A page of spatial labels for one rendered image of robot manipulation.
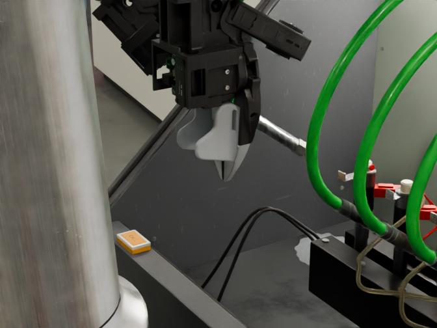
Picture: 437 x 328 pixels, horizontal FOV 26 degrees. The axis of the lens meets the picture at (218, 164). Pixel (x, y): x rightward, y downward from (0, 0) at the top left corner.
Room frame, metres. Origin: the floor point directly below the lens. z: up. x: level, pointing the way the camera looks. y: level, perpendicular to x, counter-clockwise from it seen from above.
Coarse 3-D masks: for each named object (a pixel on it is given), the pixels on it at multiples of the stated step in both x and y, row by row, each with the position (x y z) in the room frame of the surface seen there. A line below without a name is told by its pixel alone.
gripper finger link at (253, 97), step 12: (252, 84) 0.87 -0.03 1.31; (240, 96) 0.88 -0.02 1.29; (252, 96) 0.87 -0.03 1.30; (240, 108) 0.88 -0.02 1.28; (252, 108) 0.87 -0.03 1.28; (240, 120) 0.88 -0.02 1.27; (252, 120) 0.87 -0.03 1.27; (240, 132) 0.88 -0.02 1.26; (252, 132) 0.88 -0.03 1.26; (240, 144) 0.88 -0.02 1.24
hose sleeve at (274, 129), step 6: (264, 120) 1.22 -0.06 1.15; (258, 126) 1.21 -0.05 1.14; (264, 126) 1.21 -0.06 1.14; (270, 126) 1.21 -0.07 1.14; (276, 126) 1.22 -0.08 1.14; (264, 132) 1.22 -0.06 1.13; (270, 132) 1.21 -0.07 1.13; (276, 132) 1.22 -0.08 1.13; (282, 132) 1.22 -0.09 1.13; (276, 138) 1.22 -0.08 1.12; (282, 138) 1.22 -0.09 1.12; (288, 138) 1.22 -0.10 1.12; (294, 138) 1.22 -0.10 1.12; (288, 144) 1.22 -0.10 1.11; (294, 144) 1.22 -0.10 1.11
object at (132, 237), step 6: (120, 234) 1.24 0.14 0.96; (126, 234) 1.24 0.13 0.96; (132, 234) 1.24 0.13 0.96; (120, 240) 1.23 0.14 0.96; (132, 240) 1.22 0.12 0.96; (138, 240) 1.22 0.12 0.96; (144, 240) 1.22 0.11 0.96; (126, 246) 1.21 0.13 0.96; (150, 246) 1.21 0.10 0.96; (132, 252) 1.20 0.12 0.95; (138, 252) 1.20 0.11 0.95
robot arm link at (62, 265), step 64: (0, 0) 0.42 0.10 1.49; (64, 0) 0.44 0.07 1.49; (0, 64) 0.42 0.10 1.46; (64, 64) 0.44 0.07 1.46; (0, 128) 0.43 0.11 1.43; (64, 128) 0.44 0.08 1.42; (0, 192) 0.43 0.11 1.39; (64, 192) 0.44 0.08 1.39; (0, 256) 0.44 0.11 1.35; (64, 256) 0.45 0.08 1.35; (0, 320) 0.45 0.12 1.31; (64, 320) 0.45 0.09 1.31; (128, 320) 0.48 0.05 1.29
